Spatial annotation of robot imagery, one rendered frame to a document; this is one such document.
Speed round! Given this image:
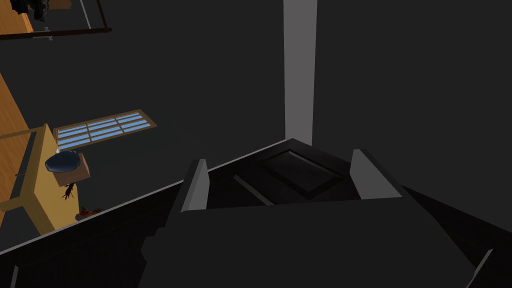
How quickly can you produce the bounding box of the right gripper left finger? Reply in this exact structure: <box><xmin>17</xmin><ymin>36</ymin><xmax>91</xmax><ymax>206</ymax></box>
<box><xmin>178</xmin><ymin>158</ymin><xmax>211</xmax><ymax>214</ymax></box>

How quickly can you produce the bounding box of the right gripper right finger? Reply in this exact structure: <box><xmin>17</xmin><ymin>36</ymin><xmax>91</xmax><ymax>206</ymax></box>
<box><xmin>349</xmin><ymin>148</ymin><xmax>406</xmax><ymax>201</ymax></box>

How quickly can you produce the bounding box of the black cupboard door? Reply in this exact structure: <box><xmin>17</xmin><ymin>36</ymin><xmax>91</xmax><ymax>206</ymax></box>
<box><xmin>207</xmin><ymin>139</ymin><xmax>362</xmax><ymax>208</ymax></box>

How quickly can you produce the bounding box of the wooden framed window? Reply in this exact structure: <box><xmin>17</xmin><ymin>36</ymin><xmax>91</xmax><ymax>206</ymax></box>
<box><xmin>52</xmin><ymin>108</ymin><xmax>158</xmax><ymax>153</ymax></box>

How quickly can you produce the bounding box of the black cupboard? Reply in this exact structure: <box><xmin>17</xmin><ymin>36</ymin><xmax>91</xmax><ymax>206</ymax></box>
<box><xmin>0</xmin><ymin>137</ymin><xmax>512</xmax><ymax>288</ymax></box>

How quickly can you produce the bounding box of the light wooden table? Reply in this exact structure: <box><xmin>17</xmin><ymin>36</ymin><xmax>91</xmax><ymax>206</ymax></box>
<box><xmin>0</xmin><ymin>123</ymin><xmax>91</xmax><ymax>236</ymax></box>

